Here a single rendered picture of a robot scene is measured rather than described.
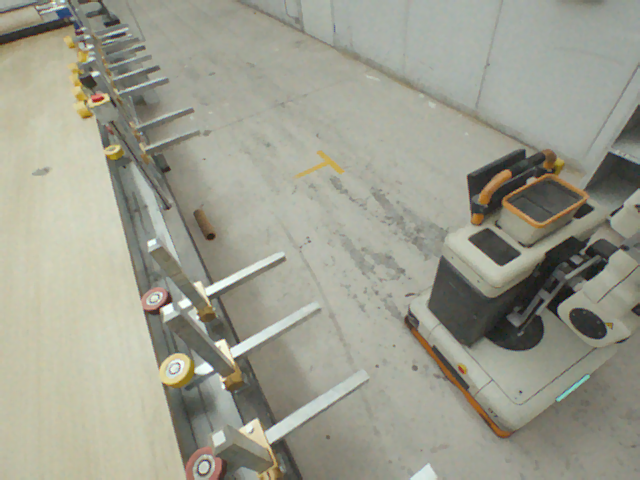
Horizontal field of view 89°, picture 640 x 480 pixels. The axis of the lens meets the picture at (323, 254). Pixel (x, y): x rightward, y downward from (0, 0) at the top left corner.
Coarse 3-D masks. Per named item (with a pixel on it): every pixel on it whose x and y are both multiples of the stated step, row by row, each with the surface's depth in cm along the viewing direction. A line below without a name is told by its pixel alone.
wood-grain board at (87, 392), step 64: (0, 64) 265; (64, 64) 246; (0, 128) 187; (64, 128) 177; (0, 192) 145; (64, 192) 139; (0, 256) 118; (64, 256) 114; (128, 256) 110; (0, 320) 100; (64, 320) 97; (128, 320) 94; (0, 384) 86; (64, 384) 84; (128, 384) 82; (0, 448) 76; (64, 448) 74; (128, 448) 73
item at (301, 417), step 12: (360, 372) 85; (348, 384) 83; (360, 384) 83; (324, 396) 82; (336, 396) 82; (300, 408) 81; (312, 408) 80; (324, 408) 81; (288, 420) 79; (300, 420) 79; (264, 432) 78; (276, 432) 78; (288, 432) 78; (228, 468) 74
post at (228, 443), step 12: (216, 432) 53; (228, 432) 53; (240, 432) 59; (216, 444) 52; (228, 444) 52; (240, 444) 55; (252, 444) 64; (216, 456) 52; (228, 456) 55; (240, 456) 58; (252, 456) 62; (264, 456) 68; (252, 468) 67; (264, 468) 72
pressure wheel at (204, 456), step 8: (200, 448) 71; (208, 448) 71; (192, 456) 70; (200, 456) 70; (208, 456) 70; (192, 464) 69; (200, 464) 69; (208, 464) 69; (216, 464) 68; (224, 464) 69; (192, 472) 68; (200, 472) 68; (208, 472) 68; (216, 472) 68; (224, 472) 69
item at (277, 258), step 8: (272, 256) 114; (280, 256) 113; (256, 264) 112; (264, 264) 112; (272, 264) 113; (240, 272) 111; (248, 272) 111; (256, 272) 112; (224, 280) 110; (232, 280) 109; (240, 280) 110; (208, 288) 108; (216, 288) 108; (224, 288) 108; (208, 296) 107; (216, 296) 109; (184, 304) 105
